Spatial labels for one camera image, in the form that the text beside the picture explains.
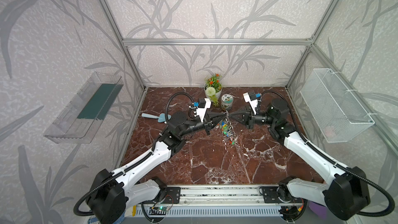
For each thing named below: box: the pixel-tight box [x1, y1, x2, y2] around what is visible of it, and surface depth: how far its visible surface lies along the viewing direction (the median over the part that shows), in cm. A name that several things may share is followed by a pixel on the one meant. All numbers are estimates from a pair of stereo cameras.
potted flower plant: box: [203, 73, 223, 107], surface depth 104 cm
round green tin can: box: [220, 93, 234, 111], surface depth 104 cm
